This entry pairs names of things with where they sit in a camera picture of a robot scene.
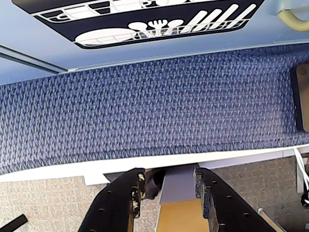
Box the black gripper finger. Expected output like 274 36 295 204
76 167 146 232
193 167 277 232

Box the light blue toy kitchen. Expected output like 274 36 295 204
0 0 309 85

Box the black flat strip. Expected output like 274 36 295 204
0 213 28 232

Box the dishwasher door with rack print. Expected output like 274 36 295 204
11 0 266 50

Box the black flat rectangular object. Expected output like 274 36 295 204
289 64 309 132

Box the gold curved door handle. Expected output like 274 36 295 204
276 8 309 32

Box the white cable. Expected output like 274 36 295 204
293 147 309 206

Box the blue woven floor mat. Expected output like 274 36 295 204
0 43 309 176

